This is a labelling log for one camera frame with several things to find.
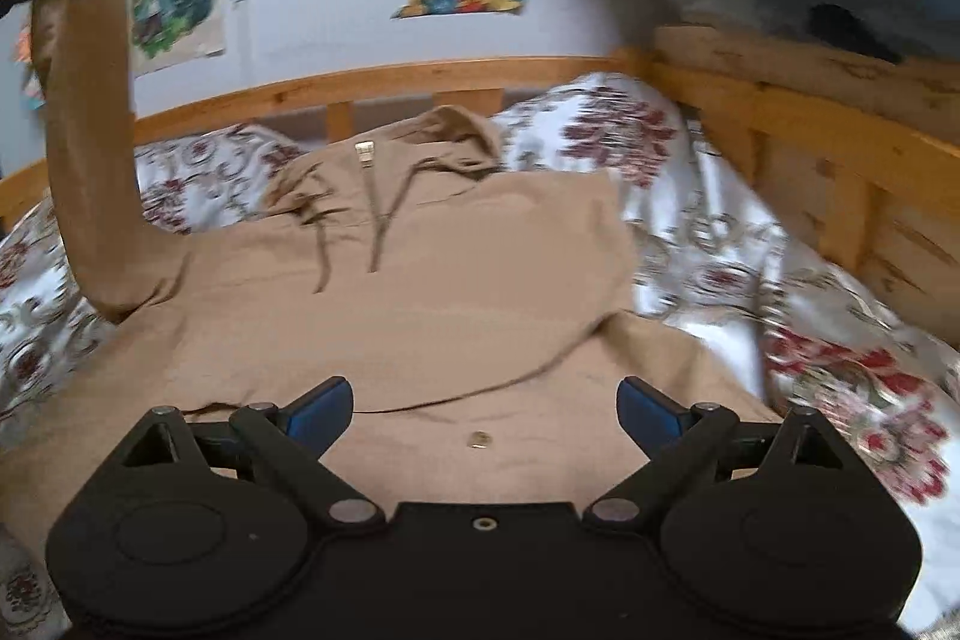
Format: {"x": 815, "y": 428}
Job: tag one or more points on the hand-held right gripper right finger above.
{"x": 646, "y": 409}

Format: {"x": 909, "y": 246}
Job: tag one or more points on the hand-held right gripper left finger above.
{"x": 324, "y": 409}

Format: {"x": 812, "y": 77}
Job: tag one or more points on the tan hoodie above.
{"x": 450, "y": 280}

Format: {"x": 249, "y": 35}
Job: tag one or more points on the white floral blanket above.
{"x": 750, "y": 250}

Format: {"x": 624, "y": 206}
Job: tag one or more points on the small colourful wall poster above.
{"x": 28, "y": 66}

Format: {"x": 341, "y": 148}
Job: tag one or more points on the wooden bed frame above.
{"x": 825, "y": 108}

